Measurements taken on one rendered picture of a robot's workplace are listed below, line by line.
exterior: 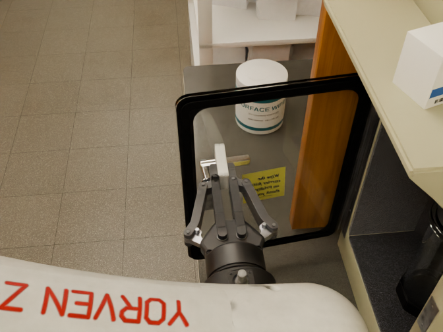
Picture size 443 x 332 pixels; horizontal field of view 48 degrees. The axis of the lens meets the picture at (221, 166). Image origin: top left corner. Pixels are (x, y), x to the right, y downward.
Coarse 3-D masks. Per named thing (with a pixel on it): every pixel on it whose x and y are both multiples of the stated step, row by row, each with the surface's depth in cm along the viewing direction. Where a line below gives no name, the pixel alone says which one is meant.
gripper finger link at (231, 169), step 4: (228, 164) 75; (232, 164) 75; (228, 168) 75; (232, 168) 75; (232, 172) 74; (236, 176) 73; (240, 180) 73; (240, 184) 72; (240, 188) 73; (244, 188) 72; (244, 192) 73
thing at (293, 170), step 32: (192, 96) 70; (320, 96) 75; (352, 96) 76; (224, 128) 75; (256, 128) 77; (288, 128) 78; (320, 128) 80; (256, 160) 82; (288, 160) 83; (320, 160) 85; (224, 192) 86; (256, 192) 88; (288, 192) 90; (320, 192) 91; (256, 224) 94; (288, 224) 96; (320, 224) 99
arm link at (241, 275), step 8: (224, 272) 58; (232, 272) 57; (240, 272) 56; (248, 272) 57; (256, 272) 58; (264, 272) 59; (208, 280) 59; (216, 280) 58; (224, 280) 57; (232, 280) 57; (240, 280) 56; (248, 280) 57; (256, 280) 57; (264, 280) 58; (272, 280) 59
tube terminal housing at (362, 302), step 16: (416, 0) 64; (432, 0) 60; (432, 16) 60; (368, 160) 85; (352, 256) 97; (352, 272) 98; (352, 288) 99; (368, 304) 90; (368, 320) 91; (416, 320) 71
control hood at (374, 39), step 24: (336, 0) 64; (360, 0) 64; (384, 0) 64; (408, 0) 64; (336, 24) 61; (360, 24) 60; (384, 24) 60; (408, 24) 60; (360, 48) 57; (384, 48) 57; (360, 72) 54; (384, 72) 53; (384, 96) 51; (408, 96) 51; (384, 120) 48; (408, 120) 48; (432, 120) 48; (408, 144) 46; (432, 144) 46; (408, 168) 44; (432, 168) 44; (432, 192) 46
